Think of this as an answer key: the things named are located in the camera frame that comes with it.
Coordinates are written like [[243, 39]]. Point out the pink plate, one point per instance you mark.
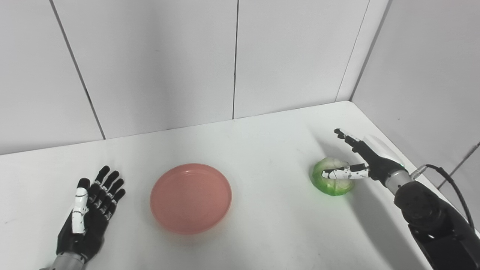
[[191, 198]]

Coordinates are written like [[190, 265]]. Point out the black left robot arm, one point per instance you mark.
[[63, 262]]

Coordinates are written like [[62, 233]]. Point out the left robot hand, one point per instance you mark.
[[88, 221]]

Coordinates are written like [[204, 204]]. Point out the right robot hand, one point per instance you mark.
[[369, 165]]

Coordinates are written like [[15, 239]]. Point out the green cabbage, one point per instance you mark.
[[330, 180]]

